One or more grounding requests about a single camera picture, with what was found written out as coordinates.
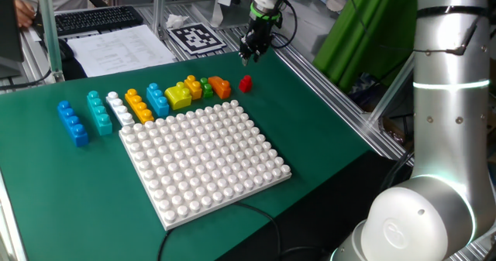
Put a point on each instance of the white printed paper sheet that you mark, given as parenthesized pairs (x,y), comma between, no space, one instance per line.
(120,52)

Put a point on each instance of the orange curved block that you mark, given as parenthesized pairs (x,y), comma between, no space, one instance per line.
(221,87)

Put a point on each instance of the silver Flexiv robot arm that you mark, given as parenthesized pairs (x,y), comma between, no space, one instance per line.
(445,137)

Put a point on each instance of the white four-stud block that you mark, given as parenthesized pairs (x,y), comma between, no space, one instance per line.
(121,110)

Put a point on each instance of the white crumpled tissue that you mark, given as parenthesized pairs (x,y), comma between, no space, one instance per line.
(176,21)

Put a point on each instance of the white studded baseplate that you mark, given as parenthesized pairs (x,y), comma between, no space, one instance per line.
(201,164)

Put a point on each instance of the lime yellow large block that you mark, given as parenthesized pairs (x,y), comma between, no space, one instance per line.
(178,97)

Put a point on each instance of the black keyboard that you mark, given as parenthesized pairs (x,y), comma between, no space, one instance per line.
(93,20)

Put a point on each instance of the yellow two-stud block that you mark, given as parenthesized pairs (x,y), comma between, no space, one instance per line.
(193,87)

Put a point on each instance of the beige round disc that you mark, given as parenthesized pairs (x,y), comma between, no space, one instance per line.
(335,2)

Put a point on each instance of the teal four-stud block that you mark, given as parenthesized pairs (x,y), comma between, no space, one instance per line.
(100,115)

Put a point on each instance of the aluminium table frame rail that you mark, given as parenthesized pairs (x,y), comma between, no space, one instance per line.
(348,117)
(7,230)

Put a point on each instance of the person's hand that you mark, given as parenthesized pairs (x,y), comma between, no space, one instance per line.
(24,13)

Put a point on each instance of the black computer mouse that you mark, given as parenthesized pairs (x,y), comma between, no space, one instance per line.
(66,52)

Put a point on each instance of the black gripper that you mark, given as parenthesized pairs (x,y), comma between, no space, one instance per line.
(257,36)

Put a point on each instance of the green two-stud block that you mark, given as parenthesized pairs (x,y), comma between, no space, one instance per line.
(207,90)

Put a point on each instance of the aluminium vertical post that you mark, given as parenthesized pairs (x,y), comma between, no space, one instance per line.
(159,9)
(48,28)
(391,90)

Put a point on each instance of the green table mat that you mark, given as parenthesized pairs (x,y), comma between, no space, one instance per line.
(77,199)

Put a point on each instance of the black white marker board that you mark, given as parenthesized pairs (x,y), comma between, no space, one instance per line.
(197,38)

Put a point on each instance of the light blue three-stud block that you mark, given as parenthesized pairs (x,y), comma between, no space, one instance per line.
(159,102)

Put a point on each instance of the green cloth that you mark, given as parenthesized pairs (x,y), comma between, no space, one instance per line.
(360,40)

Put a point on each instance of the blue four-stud block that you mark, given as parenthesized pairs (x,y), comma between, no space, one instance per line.
(73,125)

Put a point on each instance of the red single-stud block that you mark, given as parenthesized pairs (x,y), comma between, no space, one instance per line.
(245,84)

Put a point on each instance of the yellow four-stud block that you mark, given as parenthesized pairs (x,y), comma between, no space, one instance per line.
(139,107)

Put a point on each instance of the black monitor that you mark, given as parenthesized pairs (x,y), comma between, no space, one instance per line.
(9,28)

